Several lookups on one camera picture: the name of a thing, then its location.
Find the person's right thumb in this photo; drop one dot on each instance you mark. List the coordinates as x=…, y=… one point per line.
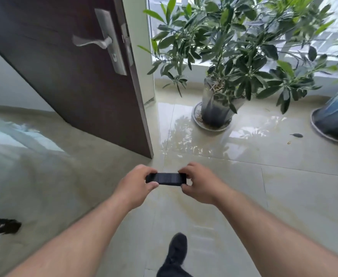
x=186, y=189

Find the fallen dark leaf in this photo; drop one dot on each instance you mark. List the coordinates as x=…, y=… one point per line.
x=297, y=135

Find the blue glazed plant pot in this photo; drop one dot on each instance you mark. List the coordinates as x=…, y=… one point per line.
x=334, y=115

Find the person's left forearm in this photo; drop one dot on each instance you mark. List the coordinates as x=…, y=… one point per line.
x=70, y=242

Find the grey glazed plant pot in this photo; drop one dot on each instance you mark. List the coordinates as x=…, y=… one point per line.
x=218, y=106

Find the white pot saucer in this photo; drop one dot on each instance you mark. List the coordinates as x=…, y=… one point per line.
x=321, y=132
x=197, y=119

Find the large green potted plant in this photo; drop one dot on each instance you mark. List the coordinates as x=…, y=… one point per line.
x=238, y=46

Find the person's black trouser leg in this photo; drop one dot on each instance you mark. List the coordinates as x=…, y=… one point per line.
x=171, y=271

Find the silver door latch plate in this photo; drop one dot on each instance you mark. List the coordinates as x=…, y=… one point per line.
x=126, y=43

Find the person's right hand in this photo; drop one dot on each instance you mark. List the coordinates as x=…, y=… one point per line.
x=203, y=184

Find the dark brown wooden door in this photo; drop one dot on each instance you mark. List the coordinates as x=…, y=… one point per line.
x=56, y=69

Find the person's black shoe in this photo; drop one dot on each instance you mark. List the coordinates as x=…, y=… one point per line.
x=176, y=248

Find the person's left hand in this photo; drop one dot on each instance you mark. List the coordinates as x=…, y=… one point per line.
x=134, y=186

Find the black furry object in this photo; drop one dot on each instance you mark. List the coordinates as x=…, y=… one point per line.
x=0, y=226

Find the person's left thumb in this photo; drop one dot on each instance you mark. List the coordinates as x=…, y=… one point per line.
x=152, y=186

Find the black rectangular device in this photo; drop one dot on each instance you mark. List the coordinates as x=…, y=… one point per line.
x=166, y=178

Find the person's right forearm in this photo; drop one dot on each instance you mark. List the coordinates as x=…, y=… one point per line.
x=275, y=236

